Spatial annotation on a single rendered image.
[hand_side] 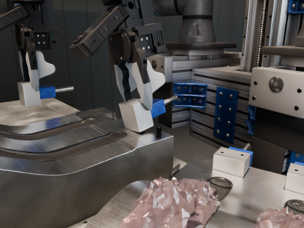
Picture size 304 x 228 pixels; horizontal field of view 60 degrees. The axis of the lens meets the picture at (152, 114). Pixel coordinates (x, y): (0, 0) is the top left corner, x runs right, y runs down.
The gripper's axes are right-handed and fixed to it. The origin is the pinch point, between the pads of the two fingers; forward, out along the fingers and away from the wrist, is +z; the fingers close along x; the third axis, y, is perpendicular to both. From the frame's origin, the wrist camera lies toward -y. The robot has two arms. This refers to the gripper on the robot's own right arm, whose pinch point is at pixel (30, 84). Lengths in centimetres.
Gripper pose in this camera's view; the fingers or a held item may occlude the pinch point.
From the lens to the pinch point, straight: 71.4
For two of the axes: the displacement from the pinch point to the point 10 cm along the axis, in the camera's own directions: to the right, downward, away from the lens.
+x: -6.4, -2.2, 7.4
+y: 7.7, -1.9, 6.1
